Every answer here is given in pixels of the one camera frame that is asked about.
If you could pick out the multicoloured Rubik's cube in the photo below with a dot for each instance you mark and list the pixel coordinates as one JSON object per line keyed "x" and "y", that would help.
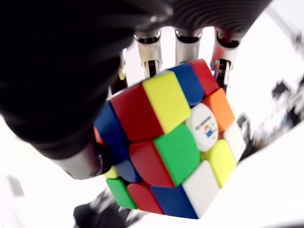
{"x": 175, "y": 152}

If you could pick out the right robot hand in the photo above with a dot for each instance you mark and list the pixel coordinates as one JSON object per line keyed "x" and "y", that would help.
{"x": 52, "y": 71}

